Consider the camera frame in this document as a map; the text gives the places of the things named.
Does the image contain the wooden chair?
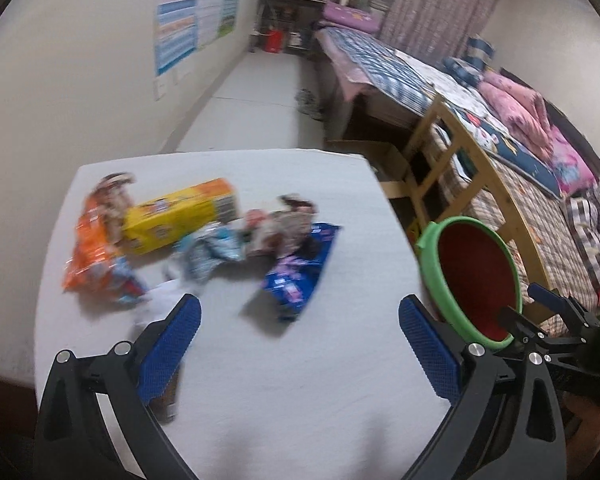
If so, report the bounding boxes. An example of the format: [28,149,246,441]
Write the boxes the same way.
[402,94,556,321]

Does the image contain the dark desk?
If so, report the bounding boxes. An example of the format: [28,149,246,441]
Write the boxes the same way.
[252,0,326,56]

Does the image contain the red bin green rim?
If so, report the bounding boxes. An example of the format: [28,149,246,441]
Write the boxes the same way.
[415,216,522,353]

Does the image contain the white patterned sheet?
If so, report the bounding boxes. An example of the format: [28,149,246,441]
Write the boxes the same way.
[397,50,486,111]

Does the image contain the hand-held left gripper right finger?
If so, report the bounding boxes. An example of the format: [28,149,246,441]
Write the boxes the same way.
[398,294,567,480]

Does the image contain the blue plaid bed sheet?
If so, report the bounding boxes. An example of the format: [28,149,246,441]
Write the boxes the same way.
[315,27,441,116]

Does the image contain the navy cartoon blanket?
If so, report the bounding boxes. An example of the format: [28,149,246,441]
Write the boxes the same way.
[455,105,563,198]

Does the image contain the grey checked pillow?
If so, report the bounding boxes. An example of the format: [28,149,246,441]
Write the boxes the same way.
[565,177,600,286]

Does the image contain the pink cartoon pillow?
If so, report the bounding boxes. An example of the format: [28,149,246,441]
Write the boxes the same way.
[547,125,600,196]

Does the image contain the navy pillow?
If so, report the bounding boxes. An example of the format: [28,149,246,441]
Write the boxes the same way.
[442,56,483,86]

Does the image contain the wooden bed frame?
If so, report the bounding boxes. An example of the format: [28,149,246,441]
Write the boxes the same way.
[320,55,416,141]

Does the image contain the light blue wrapper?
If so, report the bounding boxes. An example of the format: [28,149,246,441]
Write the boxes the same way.
[172,222,248,281]

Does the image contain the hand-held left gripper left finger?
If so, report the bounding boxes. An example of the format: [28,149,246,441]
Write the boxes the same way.
[32,293,202,480]

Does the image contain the yellow cardboard box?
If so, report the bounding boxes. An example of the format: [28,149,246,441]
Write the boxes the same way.
[121,177,241,256]

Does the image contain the pink blanket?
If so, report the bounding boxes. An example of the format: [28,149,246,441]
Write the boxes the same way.
[500,66,600,171]

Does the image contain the blue snack bag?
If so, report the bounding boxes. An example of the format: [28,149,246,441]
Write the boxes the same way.
[260,222,342,323]

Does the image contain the pink bed skirt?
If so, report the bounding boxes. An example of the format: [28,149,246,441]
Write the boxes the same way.
[337,60,376,101]

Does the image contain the brown red snack packet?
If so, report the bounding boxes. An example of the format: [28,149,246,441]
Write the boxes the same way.
[244,194,321,261]

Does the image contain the white paper scrap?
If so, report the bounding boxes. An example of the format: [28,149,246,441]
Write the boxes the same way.
[132,277,201,331]

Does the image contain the grey shoes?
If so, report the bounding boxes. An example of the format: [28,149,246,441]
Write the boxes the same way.
[295,89,326,121]

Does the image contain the orange snack bag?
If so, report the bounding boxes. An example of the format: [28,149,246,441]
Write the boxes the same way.
[62,195,151,306]

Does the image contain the person's right hand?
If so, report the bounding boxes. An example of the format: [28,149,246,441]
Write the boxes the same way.
[561,394,600,467]

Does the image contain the pink quilt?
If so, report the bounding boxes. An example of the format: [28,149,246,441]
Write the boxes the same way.
[480,70,553,146]

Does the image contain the brown snack wrapper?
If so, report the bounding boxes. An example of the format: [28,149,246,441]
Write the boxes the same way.
[97,172,138,221]

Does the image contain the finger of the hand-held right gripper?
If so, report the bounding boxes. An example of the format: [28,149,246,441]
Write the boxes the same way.
[496,305,588,361]
[527,283,600,333]

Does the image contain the blue white checked pillow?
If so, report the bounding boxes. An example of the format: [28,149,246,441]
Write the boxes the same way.
[465,35,496,63]

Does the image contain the pale chart poster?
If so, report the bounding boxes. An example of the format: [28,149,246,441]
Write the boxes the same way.
[196,0,228,51]

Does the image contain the purple star quilt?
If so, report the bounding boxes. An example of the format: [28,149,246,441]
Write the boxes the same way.
[324,1,383,31]

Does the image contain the green wall poster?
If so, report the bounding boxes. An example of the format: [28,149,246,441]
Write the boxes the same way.
[217,0,246,41]

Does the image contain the large blue chart poster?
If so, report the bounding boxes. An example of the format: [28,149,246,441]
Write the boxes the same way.
[152,0,201,78]

